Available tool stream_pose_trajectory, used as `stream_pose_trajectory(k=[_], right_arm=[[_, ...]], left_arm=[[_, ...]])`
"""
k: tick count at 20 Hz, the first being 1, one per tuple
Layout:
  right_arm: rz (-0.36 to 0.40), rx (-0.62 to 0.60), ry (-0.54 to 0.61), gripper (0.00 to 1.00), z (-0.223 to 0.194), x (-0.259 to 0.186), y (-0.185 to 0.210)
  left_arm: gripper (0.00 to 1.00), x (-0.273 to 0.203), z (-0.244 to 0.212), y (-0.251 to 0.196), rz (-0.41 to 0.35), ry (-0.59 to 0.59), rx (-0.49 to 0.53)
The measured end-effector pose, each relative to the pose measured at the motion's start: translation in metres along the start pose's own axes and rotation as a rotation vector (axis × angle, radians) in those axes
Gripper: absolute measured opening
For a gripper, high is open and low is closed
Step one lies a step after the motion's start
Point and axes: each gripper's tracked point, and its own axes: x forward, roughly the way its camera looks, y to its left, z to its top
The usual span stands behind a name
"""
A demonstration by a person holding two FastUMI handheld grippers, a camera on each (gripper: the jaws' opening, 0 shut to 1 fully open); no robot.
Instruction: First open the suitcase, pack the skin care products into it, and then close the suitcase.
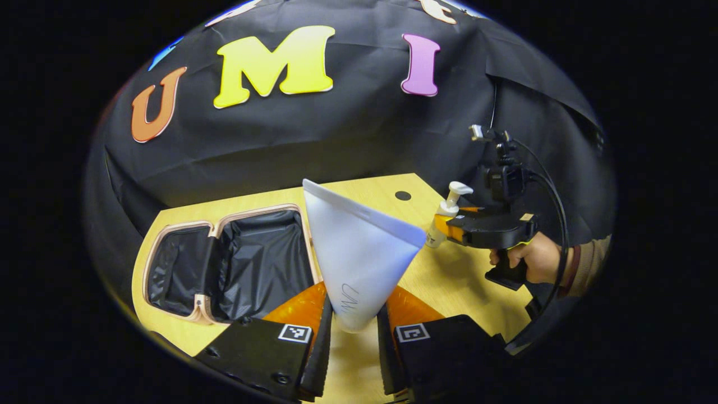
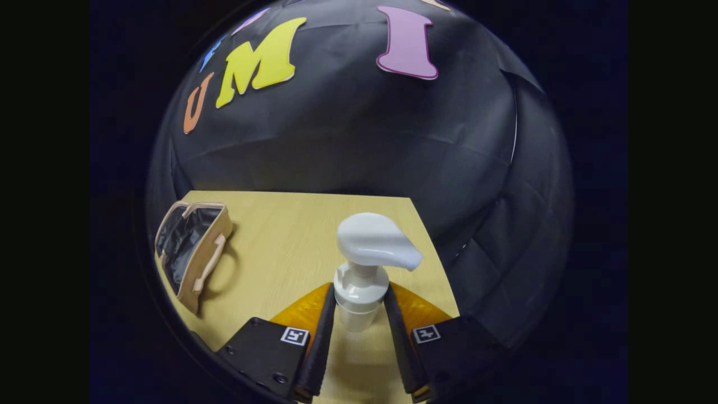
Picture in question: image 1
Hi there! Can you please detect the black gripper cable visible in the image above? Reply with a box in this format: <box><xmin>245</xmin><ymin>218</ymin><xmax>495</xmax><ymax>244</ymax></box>
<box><xmin>508</xmin><ymin>137</ymin><xmax>570</xmax><ymax>320</ymax></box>

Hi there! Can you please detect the white squeeze tube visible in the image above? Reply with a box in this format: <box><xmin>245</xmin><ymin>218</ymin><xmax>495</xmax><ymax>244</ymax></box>
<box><xmin>302</xmin><ymin>178</ymin><xmax>427</xmax><ymax>333</ymax></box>

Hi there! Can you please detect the white pump bottle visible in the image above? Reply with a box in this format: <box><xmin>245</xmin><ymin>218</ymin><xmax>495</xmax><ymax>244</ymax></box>
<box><xmin>425</xmin><ymin>181</ymin><xmax>475</xmax><ymax>249</ymax></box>

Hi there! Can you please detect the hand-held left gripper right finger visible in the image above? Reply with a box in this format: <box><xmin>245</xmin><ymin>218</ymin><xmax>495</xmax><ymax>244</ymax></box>
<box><xmin>376</xmin><ymin>284</ymin><xmax>510</xmax><ymax>404</ymax></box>

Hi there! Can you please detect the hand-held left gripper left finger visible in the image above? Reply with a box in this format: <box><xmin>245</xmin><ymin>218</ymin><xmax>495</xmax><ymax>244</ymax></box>
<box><xmin>192</xmin><ymin>282</ymin><xmax>335</xmax><ymax>403</ymax></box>

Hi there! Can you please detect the pink suitcase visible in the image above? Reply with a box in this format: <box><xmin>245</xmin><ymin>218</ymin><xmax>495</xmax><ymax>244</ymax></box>
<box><xmin>142</xmin><ymin>203</ymin><xmax>324</xmax><ymax>327</ymax></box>

